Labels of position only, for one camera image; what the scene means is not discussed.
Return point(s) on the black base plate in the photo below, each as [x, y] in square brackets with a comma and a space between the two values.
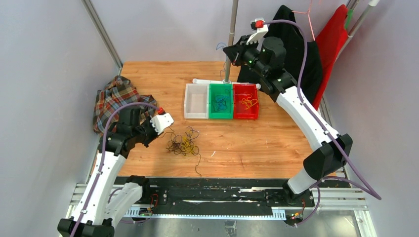
[220, 196]

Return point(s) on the aluminium frame rail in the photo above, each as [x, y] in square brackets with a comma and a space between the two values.
[332, 196]

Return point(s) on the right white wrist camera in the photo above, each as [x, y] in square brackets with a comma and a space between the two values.
[259, 30]

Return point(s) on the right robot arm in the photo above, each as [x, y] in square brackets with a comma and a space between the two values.
[330, 149]

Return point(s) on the black t-shirt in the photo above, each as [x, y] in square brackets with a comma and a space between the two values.
[293, 43]

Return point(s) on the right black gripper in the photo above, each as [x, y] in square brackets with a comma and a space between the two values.
[233, 52]

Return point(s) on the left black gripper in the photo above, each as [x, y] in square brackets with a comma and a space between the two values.
[154, 135]

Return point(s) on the plaid flannel shirt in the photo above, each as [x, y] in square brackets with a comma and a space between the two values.
[118, 92]

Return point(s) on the red garment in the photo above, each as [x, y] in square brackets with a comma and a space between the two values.
[330, 41]

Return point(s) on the green plastic bin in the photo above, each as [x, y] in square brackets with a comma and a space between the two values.
[221, 102]

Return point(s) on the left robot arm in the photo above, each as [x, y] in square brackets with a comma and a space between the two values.
[108, 170]

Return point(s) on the white stand base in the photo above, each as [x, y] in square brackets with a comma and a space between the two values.
[207, 81]

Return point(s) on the red plastic bin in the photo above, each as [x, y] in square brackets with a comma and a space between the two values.
[246, 103]

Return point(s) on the pink clothes hanger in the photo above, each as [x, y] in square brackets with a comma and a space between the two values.
[307, 13]

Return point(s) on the white garment rack pole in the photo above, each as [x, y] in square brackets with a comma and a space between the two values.
[351, 4]

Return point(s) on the green clothes hanger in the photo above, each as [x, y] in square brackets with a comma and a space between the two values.
[348, 18]

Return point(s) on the white plastic bin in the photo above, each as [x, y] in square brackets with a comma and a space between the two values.
[196, 101]

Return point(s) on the metal stand pole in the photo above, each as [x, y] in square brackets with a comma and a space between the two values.
[231, 38]

